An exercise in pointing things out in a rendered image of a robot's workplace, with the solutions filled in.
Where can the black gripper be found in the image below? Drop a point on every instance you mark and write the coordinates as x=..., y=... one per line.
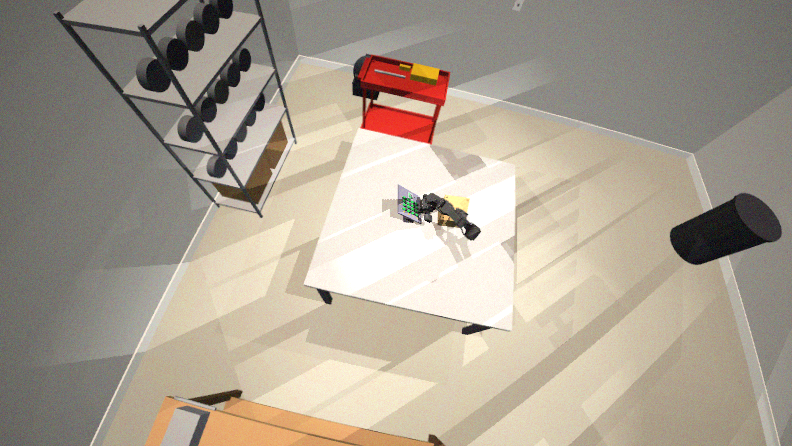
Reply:
x=427, y=216

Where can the pale lavender switch panel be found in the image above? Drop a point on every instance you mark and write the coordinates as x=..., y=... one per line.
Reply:
x=408, y=205

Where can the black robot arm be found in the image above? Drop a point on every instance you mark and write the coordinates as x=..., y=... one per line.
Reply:
x=459, y=216

